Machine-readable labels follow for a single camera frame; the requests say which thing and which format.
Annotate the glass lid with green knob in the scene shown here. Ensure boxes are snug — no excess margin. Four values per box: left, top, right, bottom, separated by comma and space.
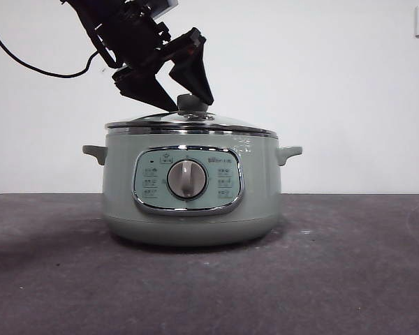
104, 94, 277, 137

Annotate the pale green electric pot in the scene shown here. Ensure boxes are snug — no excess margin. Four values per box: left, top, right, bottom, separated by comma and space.
82, 127, 304, 248

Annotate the pale grey camera box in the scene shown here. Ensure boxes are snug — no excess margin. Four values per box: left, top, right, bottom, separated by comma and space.
148, 0, 179, 18

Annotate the black cable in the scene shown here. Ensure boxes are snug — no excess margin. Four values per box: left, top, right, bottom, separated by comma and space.
0, 6, 102, 78

